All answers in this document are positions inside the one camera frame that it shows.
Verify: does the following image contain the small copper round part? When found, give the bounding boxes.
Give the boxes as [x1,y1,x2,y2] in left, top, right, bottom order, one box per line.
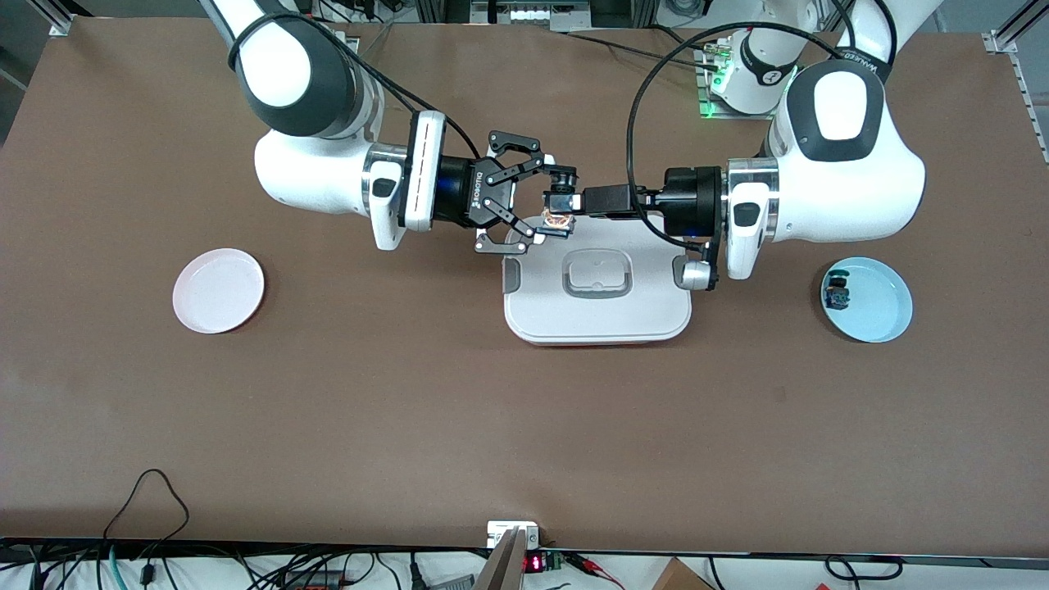
[543,174,579,230]

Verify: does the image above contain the white lunch box grey clips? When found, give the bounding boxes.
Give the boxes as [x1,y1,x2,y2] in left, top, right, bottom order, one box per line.
[502,221,693,347]

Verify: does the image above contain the small white box device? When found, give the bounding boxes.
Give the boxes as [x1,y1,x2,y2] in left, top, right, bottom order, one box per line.
[487,521,542,550]

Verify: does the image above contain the white power strip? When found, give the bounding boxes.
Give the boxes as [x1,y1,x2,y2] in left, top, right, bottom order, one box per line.
[471,0,591,30]

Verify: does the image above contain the light blue round plate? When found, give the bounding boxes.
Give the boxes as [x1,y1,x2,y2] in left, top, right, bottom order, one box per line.
[821,256,913,343]

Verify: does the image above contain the pink round plate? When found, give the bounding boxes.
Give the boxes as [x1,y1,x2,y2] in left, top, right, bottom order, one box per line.
[172,248,266,334]

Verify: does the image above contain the red clip leads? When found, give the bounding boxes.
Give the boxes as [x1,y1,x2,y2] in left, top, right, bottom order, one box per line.
[565,553,624,590]

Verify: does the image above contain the brown cardboard piece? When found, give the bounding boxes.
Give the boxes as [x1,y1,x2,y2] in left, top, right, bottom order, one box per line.
[652,557,715,590]

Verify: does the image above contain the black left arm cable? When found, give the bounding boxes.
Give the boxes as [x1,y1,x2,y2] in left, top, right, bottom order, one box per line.
[627,0,896,247]

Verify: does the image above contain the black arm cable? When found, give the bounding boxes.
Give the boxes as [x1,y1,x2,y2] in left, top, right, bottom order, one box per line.
[627,0,896,247]
[228,12,484,161]

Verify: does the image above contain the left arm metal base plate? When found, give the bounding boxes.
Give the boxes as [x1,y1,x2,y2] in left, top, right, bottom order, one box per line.
[697,45,775,121]

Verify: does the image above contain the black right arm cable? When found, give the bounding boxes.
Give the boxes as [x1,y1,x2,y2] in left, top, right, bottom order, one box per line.
[228,12,484,161]

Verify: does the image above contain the black cable on table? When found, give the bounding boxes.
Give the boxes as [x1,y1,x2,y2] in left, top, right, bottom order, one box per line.
[565,31,722,66]

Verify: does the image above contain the grey wedge bracket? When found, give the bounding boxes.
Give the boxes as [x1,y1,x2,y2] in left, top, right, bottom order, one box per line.
[471,529,527,590]

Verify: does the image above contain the aluminium frame profile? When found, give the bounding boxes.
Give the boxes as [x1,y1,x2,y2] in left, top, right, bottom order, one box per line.
[982,0,1049,165]
[45,0,93,35]

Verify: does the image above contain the black oval cable loop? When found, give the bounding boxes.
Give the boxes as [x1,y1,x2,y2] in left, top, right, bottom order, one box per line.
[824,556,904,583]

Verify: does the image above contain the thin black looped cable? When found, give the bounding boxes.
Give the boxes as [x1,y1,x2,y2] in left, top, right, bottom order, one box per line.
[102,469,191,566]

